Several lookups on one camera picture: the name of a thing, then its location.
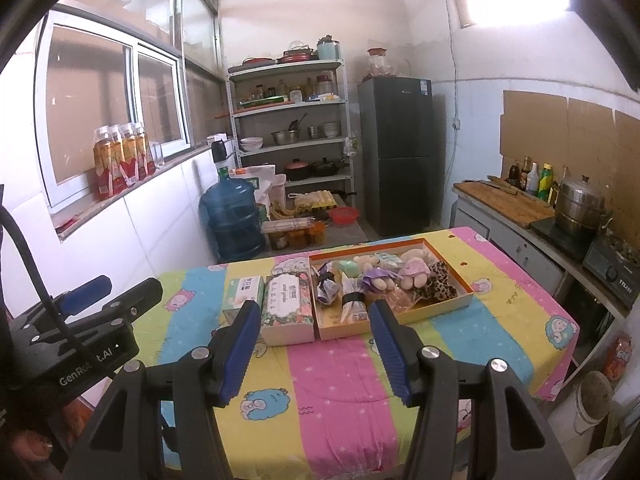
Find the black water pump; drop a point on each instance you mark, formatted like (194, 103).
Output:
(220, 157)

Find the egg tray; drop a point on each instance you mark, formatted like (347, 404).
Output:
(315, 200)

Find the glass jar with lid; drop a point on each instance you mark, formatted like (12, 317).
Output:
(378, 64)

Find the pink plush doll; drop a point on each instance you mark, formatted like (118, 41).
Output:
(412, 272)

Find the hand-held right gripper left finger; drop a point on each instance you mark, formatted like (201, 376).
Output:
(242, 350)

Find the dark sauce bottle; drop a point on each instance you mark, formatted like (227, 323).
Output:
(525, 170)
(514, 172)

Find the red clay pot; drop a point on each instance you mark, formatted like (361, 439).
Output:
(297, 170)

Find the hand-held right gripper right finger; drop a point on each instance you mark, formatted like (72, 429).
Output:
(390, 350)

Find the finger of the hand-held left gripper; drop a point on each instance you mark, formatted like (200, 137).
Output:
(87, 290)
(140, 297)

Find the white metal shelf rack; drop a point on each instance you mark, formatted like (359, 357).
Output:
(290, 110)

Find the beige plush toy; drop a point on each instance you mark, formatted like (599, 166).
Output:
(365, 262)

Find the bananas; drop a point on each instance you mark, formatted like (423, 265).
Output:
(282, 211)

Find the wooden cutting board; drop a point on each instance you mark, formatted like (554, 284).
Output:
(505, 205)

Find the red plastic bowl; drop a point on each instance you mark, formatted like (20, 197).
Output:
(344, 216)

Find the white sauce bottle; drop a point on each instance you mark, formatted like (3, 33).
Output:
(533, 180)

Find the steel bowl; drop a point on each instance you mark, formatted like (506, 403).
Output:
(285, 136)

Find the green yellow bottle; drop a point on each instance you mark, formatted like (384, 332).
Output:
(545, 182)

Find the orange plastic bag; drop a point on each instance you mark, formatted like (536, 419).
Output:
(619, 360)

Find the cardboard wall sheet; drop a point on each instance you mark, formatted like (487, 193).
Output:
(550, 130)

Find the green tissue box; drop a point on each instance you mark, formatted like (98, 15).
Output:
(247, 290)

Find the black wok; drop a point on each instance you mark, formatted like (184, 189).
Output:
(327, 166)

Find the noodle pack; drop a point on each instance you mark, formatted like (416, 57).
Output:
(287, 225)

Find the floral tissue box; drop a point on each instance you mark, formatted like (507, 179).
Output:
(287, 305)

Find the stacked white bowls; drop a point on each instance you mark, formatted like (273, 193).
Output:
(331, 129)

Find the leopard print scrunchie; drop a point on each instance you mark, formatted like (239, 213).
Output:
(435, 280)

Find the cartoon print tablecloth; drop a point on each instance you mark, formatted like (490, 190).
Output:
(340, 385)

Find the orange cardboard box tray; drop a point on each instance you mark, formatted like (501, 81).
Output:
(450, 305)

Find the teal canister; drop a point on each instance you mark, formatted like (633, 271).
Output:
(329, 49)

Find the white bucket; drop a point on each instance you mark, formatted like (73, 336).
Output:
(594, 402)

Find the orange drink bottle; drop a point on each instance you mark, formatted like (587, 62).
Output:
(146, 152)
(105, 170)
(120, 162)
(134, 157)

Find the clear drinking glass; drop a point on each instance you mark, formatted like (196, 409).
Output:
(157, 155)

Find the red pan lids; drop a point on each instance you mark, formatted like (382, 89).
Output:
(297, 55)

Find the sliding glass window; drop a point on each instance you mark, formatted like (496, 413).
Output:
(100, 105)

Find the white bowl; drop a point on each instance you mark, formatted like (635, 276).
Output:
(251, 143)

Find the blue water jug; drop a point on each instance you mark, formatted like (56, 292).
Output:
(232, 220)

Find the grey kitchen cabinet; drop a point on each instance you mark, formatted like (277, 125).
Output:
(505, 250)

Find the dark grey refrigerator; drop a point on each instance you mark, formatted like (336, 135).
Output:
(397, 160)

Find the black induction cooker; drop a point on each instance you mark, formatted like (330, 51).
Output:
(555, 237)

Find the gas stove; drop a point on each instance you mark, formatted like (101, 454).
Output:
(612, 272)

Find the white flour bag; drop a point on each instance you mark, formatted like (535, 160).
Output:
(265, 180)

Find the steel steamer pot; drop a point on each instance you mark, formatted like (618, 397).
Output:
(580, 205)

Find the orange sauce jar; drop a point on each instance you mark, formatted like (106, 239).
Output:
(298, 240)
(316, 234)
(280, 241)

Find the purple tissue pack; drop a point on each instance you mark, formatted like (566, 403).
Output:
(355, 300)
(327, 285)

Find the green white plastic packet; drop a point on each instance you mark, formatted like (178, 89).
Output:
(347, 270)

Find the clear plastic bag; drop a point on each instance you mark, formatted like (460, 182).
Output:
(402, 302)

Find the person's left hand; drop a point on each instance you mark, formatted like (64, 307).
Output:
(27, 447)

